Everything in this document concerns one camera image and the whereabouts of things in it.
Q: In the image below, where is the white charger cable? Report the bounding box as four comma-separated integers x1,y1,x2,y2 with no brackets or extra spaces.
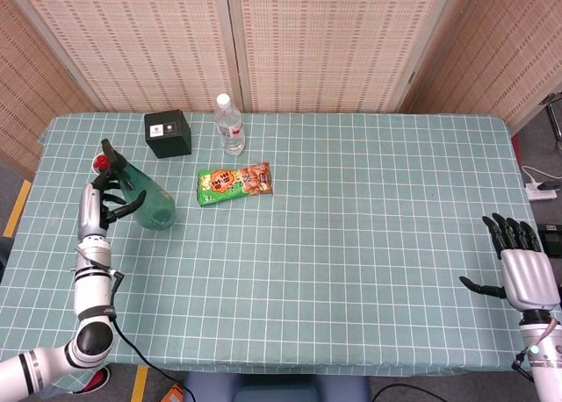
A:
520,164,550,186

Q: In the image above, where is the green spray bottle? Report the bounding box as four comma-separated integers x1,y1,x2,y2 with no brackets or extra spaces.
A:
100,138,177,232

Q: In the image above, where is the black device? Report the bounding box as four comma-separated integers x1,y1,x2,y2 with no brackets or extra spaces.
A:
537,224,562,258

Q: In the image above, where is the clear water bottle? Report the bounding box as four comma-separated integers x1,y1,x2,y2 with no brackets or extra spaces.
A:
213,93,246,157

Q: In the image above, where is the metal chair leg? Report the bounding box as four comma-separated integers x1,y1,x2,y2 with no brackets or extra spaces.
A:
540,92,562,153

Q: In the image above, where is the black cable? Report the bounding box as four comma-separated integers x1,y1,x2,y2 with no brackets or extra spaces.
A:
369,382,449,402

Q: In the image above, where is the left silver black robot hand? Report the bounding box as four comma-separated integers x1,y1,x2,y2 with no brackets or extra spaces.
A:
76,169,148,241

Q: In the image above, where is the blue chair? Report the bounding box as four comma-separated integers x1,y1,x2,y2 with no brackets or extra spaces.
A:
183,366,371,402

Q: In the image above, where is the black cube box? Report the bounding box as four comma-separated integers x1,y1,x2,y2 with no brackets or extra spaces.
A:
143,109,193,160

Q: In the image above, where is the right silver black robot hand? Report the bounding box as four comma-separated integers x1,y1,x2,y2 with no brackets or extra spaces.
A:
458,212,562,312

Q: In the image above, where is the white power strip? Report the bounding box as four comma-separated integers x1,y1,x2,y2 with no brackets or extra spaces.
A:
525,181,558,201

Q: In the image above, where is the orange box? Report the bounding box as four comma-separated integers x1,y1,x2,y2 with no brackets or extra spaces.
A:
159,383,185,402

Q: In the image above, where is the green checkered tablecloth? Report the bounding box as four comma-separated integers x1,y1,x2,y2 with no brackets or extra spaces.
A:
0,111,558,390

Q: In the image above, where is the green orange snack bag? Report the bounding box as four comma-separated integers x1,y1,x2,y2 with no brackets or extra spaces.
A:
197,160,274,208

